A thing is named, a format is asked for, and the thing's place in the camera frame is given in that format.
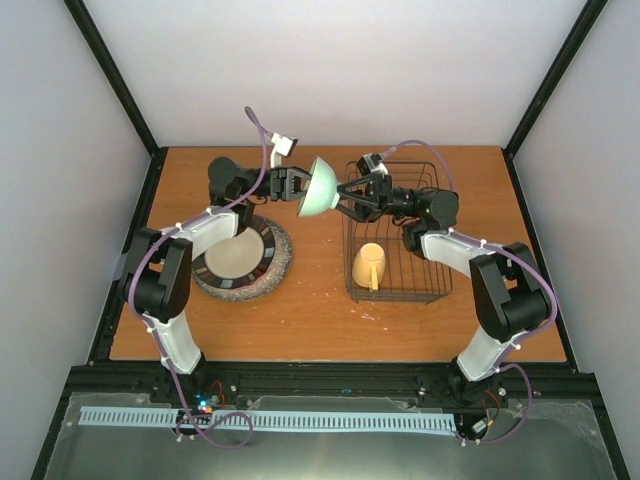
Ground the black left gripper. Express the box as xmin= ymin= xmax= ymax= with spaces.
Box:
xmin=239 ymin=165 xmax=327 ymax=202

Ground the brown rimmed beige plate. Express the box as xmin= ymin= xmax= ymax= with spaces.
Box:
xmin=192 ymin=221 xmax=276 ymax=290

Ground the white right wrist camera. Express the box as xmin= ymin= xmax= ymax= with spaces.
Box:
xmin=356 ymin=153 xmax=389 ymax=176

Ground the speckled grey large plate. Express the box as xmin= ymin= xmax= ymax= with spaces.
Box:
xmin=192 ymin=215 xmax=293 ymax=303

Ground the yellow mug white inside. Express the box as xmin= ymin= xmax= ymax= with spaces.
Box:
xmin=351 ymin=243 xmax=386 ymax=291

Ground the dark wire dish rack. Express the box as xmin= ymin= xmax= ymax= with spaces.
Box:
xmin=342 ymin=159 xmax=453 ymax=304

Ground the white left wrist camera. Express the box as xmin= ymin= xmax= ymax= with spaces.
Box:
xmin=270 ymin=133 xmax=298 ymax=168

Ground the light green ceramic bowl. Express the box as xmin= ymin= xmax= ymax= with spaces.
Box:
xmin=298 ymin=157 xmax=340 ymax=217

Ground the light blue slotted cable duct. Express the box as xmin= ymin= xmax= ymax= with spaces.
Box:
xmin=77 ymin=406 xmax=456 ymax=436

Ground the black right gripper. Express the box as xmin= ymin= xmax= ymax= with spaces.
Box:
xmin=328 ymin=174 xmax=420 ymax=224

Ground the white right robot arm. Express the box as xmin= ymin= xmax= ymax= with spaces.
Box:
xmin=334 ymin=173 xmax=559 ymax=397

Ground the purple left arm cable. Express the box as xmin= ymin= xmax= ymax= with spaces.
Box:
xmin=128 ymin=105 xmax=274 ymax=450

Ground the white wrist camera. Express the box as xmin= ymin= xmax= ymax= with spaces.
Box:
xmin=356 ymin=153 xmax=389 ymax=176
xmin=270 ymin=133 xmax=298 ymax=168

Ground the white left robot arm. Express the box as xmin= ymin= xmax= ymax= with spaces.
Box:
xmin=118 ymin=157 xmax=311 ymax=403

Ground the black aluminium frame rail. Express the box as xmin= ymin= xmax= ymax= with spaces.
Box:
xmin=63 ymin=361 xmax=603 ymax=408

